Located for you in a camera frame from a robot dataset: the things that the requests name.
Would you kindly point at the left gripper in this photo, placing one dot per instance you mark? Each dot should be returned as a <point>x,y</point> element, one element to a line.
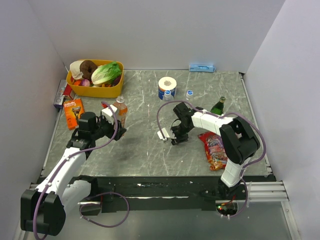
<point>120,130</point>

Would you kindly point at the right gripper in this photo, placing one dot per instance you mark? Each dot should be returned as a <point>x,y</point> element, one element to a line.
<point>177,139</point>

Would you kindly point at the orange drink bottle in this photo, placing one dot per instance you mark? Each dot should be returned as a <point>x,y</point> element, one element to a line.
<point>122,109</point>

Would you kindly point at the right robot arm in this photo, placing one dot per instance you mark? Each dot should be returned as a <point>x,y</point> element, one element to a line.
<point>238,138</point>

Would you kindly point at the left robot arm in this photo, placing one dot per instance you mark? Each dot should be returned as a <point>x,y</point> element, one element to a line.
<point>43,210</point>

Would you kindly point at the green glass bottle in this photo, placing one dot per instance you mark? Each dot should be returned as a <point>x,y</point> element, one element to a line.
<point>218,108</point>

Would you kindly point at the orange razor box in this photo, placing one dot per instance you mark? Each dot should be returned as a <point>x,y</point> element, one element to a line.
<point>73,110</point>

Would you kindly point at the toilet paper roll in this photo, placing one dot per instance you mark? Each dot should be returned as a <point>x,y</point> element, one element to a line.
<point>166,84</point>

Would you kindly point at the purple white box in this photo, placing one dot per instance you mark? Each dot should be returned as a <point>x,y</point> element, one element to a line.
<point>59,97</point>

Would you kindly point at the yellow plastic bin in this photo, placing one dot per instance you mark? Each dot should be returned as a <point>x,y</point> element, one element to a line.
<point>112,90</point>

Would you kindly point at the red small box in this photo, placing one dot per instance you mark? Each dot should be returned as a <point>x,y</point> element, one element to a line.
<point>68,93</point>

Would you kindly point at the blue tissue pack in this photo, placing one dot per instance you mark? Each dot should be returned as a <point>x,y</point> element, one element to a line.
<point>202,68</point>

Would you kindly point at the purple toy onion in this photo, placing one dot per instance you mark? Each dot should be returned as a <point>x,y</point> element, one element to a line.
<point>85,83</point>

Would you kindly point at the red snack bag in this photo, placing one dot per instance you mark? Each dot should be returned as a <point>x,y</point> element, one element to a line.
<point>214,150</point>

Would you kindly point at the toy lettuce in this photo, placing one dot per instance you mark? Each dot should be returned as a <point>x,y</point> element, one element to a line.
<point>106,74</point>

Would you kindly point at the brown plush donut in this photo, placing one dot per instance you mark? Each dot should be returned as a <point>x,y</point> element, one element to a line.
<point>87,67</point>

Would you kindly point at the beige plush toy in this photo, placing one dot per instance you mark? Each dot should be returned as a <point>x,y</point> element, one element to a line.
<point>75,69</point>

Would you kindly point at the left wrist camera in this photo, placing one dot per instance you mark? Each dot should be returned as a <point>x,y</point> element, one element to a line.
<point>110,113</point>

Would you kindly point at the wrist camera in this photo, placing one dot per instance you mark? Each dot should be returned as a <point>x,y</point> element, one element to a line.
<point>110,113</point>
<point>166,134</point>

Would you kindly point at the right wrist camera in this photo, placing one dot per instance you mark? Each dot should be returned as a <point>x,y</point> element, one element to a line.
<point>166,134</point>

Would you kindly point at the black base frame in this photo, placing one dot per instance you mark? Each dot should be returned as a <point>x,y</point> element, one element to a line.
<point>159,192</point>

